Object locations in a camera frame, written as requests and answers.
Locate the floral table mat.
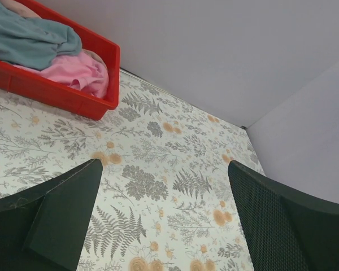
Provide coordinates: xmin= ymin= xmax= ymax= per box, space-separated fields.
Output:
xmin=0 ymin=73 xmax=262 ymax=270

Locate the pink t shirt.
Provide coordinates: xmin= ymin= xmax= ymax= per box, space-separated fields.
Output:
xmin=16 ymin=51 xmax=109 ymax=98

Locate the red plastic bin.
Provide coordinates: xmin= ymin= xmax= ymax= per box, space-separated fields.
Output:
xmin=0 ymin=0 xmax=120 ymax=120

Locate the blue-grey t shirt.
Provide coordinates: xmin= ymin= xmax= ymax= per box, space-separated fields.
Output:
xmin=0 ymin=2 xmax=82 ymax=71

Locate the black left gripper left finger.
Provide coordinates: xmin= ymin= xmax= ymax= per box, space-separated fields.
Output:
xmin=0 ymin=159 xmax=103 ymax=270

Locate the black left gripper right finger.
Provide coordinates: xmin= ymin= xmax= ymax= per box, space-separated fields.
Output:
xmin=228 ymin=160 xmax=339 ymax=270

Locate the beige t shirt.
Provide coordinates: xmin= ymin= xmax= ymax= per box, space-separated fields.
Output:
xmin=0 ymin=0 xmax=41 ymax=19

